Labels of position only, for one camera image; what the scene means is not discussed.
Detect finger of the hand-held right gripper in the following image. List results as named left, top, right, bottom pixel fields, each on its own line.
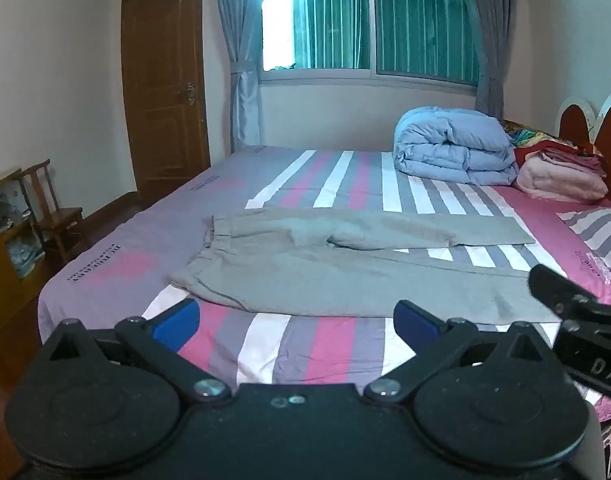
left=528, top=263, right=600, bottom=320

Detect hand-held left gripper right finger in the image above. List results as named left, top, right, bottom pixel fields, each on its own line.
left=364, top=300, right=561, bottom=405

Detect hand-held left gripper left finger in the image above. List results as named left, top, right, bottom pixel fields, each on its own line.
left=49, top=298, right=232, bottom=405

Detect grey pants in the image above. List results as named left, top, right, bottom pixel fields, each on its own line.
left=169, top=207, right=561, bottom=324

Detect grey striped pillow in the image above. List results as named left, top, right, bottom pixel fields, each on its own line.
left=557, top=205, right=611, bottom=288

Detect bed with striped sheet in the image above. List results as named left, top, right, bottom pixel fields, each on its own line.
left=36, top=145, right=611, bottom=441

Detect folded pink blanket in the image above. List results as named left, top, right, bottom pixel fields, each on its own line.
left=514, top=152, right=610, bottom=204

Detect colourful red blanket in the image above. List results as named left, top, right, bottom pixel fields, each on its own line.
left=500, top=119, right=609, bottom=171

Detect small wooden chair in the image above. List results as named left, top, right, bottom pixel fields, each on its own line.
left=18, top=159, right=86, bottom=265

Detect brown and white headboard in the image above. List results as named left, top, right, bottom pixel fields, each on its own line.
left=555, top=80, right=611, bottom=208

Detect folded blue duvet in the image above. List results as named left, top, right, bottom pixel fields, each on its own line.
left=393, top=106, right=520, bottom=186

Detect yellow wooden cabinet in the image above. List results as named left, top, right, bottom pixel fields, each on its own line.
left=0, top=167, right=48, bottom=346

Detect brown wooden door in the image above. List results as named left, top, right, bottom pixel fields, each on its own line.
left=121, top=0, right=212, bottom=206

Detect grey curtain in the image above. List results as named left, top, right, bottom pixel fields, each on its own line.
left=212, top=0, right=266, bottom=156
left=463, top=0, right=517, bottom=121

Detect window with green glass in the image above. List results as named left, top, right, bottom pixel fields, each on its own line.
left=260, top=0, right=481, bottom=92

